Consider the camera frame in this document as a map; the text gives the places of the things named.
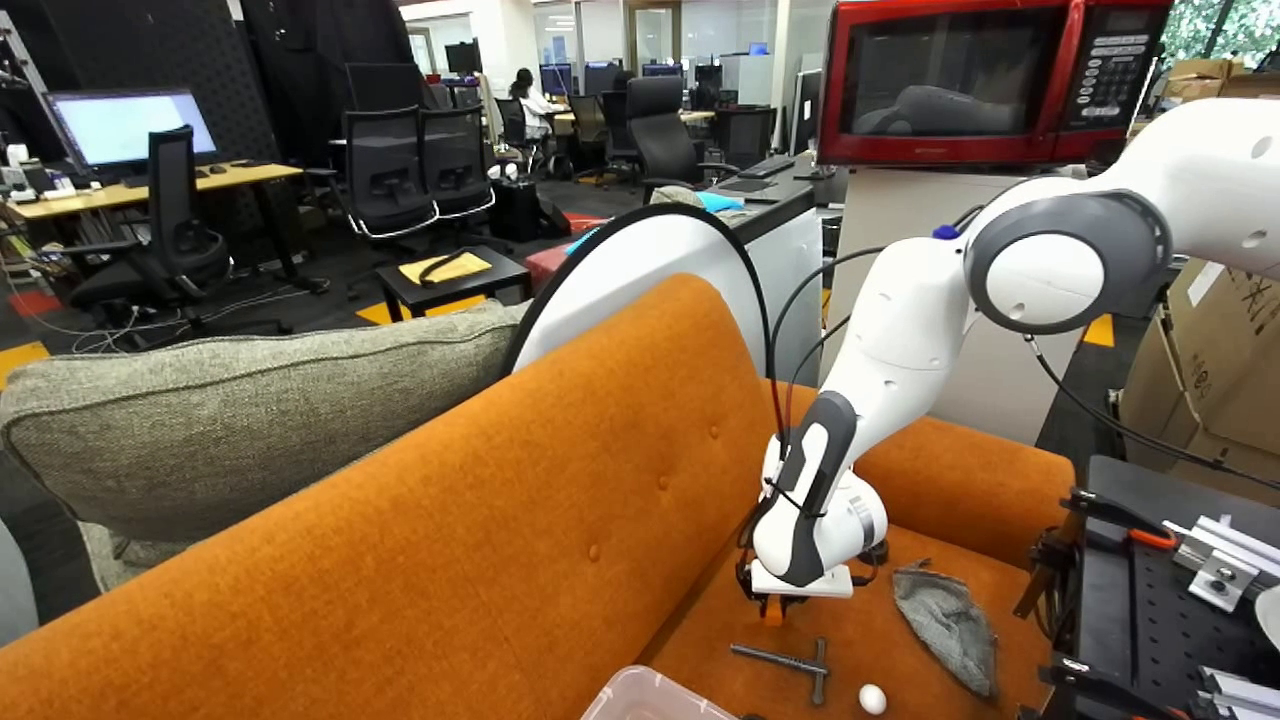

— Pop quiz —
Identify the white cabinet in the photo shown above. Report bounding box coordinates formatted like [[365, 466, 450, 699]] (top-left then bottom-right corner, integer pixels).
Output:
[[831, 161, 1134, 451]]

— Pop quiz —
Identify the wooden desk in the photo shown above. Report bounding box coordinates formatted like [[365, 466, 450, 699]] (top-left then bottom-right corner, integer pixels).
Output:
[[4, 157, 308, 224]]

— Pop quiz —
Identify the yellow folder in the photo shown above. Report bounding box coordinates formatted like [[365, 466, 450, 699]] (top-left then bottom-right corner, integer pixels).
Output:
[[397, 247, 496, 290]]

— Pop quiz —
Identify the small black table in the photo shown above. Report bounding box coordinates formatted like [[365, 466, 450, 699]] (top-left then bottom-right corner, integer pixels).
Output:
[[374, 241, 536, 320]]

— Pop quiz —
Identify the red microwave oven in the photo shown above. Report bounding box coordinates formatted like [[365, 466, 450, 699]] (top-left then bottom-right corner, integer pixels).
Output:
[[816, 0, 1178, 171]]

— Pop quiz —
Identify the black mesh office chair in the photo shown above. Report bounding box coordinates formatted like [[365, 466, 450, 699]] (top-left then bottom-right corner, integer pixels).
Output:
[[338, 101, 445, 244], [418, 101, 501, 224]]

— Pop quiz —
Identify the computer monitor lit screen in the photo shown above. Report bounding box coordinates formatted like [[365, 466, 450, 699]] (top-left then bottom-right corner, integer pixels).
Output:
[[44, 84, 225, 176]]

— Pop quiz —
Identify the orange fabric sofa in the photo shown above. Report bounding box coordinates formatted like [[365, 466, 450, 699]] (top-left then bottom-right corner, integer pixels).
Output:
[[0, 271, 1079, 720]]

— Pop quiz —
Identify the white round panel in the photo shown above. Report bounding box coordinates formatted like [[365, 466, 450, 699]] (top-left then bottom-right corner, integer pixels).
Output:
[[503, 202, 776, 391]]

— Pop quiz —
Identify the grey cushion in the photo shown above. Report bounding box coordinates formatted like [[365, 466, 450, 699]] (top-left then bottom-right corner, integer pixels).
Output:
[[0, 302, 536, 634]]

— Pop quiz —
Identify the seated person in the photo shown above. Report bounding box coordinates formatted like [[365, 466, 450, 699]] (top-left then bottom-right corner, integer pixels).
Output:
[[501, 64, 553, 144]]

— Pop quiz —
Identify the clear plastic bin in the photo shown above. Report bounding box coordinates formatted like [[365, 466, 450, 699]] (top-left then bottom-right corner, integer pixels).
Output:
[[577, 662, 740, 720]]

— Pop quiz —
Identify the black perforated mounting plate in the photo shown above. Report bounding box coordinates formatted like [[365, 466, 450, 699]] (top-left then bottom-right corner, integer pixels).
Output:
[[1051, 451, 1280, 720]]

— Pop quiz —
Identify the black toggle clamp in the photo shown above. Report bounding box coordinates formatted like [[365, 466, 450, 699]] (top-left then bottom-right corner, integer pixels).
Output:
[[1056, 488, 1188, 558]]

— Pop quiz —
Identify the small cardboard box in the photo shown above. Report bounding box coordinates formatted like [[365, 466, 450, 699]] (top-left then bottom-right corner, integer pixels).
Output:
[[1164, 52, 1280, 109]]

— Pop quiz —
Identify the silver metal bracket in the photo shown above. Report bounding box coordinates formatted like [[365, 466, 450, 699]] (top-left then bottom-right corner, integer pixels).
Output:
[[1162, 512, 1280, 617]]

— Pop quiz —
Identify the metal T-shaped tool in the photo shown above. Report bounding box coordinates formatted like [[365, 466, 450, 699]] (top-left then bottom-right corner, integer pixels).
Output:
[[729, 635, 837, 713]]

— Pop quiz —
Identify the black metal stand post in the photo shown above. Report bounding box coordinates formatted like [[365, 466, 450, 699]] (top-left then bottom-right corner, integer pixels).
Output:
[[1036, 304, 1164, 472]]

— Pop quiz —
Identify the white counter dark top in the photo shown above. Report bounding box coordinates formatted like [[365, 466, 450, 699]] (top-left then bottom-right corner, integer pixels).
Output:
[[647, 153, 831, 384]]

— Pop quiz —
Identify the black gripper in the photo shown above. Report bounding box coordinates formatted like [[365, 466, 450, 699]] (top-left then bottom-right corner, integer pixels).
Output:
[[736, 517, 798, 634]]

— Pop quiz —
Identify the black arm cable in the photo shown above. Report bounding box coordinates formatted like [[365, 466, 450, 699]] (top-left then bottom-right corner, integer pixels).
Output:
[[761, 241, 892, 451]]

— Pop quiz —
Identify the large cardboard box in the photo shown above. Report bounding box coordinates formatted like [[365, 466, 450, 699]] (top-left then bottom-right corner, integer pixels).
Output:
[[1124, 255, 1280, 472]]

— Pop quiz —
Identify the gray crumpled cloth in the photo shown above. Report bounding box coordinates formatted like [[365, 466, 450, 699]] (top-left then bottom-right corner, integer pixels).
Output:
[[890, 560, 1004, 705]]

